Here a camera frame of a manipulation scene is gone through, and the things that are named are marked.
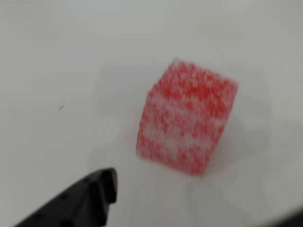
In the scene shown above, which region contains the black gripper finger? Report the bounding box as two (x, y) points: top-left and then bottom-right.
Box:
(278, 207), (303, 227)
(14, 167), (117, 227)

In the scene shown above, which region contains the red white speckled foam cube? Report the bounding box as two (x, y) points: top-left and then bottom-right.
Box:
(136, 58), (239, 177)

